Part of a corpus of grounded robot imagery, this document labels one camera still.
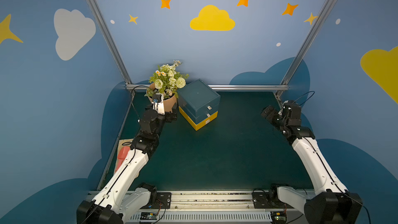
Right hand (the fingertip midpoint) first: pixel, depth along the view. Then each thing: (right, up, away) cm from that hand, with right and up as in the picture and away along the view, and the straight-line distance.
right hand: (269, 111), depth 81 cm
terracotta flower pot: (-56, +5, +18) cm, 59 cm away
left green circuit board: (-61, -49, -9) cm, 79 cm away
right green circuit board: (+1, -51, -8) cm, 51 cm away
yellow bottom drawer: (-37, -9, +15) cm, 41 cm away
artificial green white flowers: (-57, +19, +9) cm, 61 cm away
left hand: (-55, +5, -7) cm, 55 cm away
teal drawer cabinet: (-38, +4, +5) cm, 39 cm away
